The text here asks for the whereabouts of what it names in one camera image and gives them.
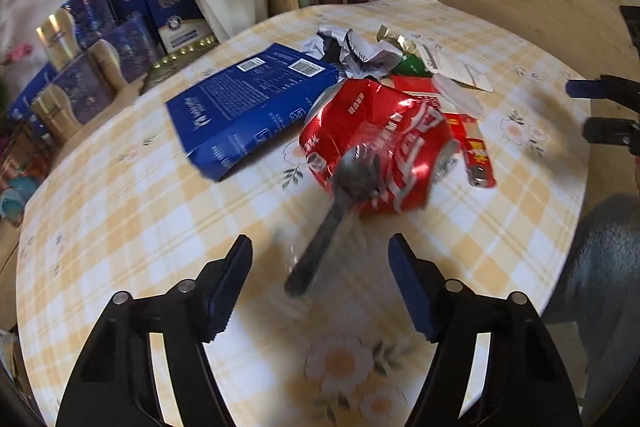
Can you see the dark blue carton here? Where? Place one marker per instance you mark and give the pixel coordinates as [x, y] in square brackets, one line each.
[240, 107]

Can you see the pink blossom flower arrangement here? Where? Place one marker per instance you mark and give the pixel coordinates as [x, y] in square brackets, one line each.
[20, 52]

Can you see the blue gold gift box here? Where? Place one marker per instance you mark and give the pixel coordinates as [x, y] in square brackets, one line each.
[135, 47]
[75, 22]
[75, 92]

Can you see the black metal spoon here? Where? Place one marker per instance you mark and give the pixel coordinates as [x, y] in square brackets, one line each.
[320, 247]

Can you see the blue white printed box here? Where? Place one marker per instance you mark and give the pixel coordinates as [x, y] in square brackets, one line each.
[175, 22]

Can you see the white plastic wrapper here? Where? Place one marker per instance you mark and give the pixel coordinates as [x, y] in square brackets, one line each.
[460, 97]

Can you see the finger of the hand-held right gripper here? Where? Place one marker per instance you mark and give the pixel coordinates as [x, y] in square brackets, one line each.
[610, 131]
[600, 88]

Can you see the person's leg in jeans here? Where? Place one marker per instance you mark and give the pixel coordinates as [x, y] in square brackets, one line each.
[600, 282]

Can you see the crumpled white black paper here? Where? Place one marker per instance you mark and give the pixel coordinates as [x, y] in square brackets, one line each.
[350, 52]

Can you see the red cardboard box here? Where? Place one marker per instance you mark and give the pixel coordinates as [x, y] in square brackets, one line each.
[415, 86]

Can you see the dark blue box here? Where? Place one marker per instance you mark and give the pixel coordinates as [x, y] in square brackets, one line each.
[127, 4]

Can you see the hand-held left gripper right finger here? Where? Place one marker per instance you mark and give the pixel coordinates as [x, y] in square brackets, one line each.
[412, 287]

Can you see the crushed red soda can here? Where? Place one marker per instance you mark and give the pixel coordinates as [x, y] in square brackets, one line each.
[380, 117]

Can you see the gold ornate tray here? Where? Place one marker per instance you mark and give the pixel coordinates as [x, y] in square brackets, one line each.
[175, 59]

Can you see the green gold wrapper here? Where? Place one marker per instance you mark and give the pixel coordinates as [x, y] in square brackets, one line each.
[410, 66]

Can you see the blue milk case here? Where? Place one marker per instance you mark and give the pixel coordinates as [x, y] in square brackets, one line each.
[30, 92]

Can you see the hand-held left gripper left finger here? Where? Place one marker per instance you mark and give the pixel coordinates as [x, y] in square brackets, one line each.
[230, 287]

